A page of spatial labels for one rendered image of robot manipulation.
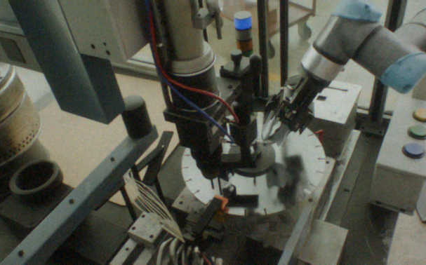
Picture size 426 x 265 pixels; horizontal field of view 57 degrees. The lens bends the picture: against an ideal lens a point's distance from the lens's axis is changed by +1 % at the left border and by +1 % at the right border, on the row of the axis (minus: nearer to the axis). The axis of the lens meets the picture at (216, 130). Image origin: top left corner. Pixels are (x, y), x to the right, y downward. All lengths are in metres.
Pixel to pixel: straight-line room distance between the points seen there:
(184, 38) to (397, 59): 0.36
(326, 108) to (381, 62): 0.44
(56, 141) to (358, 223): 1.00
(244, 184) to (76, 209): 0.35
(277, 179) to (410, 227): 1.24
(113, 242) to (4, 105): 0.46
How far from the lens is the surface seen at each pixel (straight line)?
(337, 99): 1.17
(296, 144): 0.95
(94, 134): 1.42
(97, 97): 0.62
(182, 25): 0.53
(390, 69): 0.72
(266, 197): 0.84
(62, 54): 0.62
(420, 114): 1.14
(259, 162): 0.89
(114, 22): 0.51
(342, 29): 0.74
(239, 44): 1.07
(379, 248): 1.04
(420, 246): 2.00
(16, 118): 1.19
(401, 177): 1.02
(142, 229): 0.92
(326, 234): 0.95
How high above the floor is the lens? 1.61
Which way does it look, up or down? 41 degrees down
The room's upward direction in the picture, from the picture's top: 9 degrees counter-clockwise
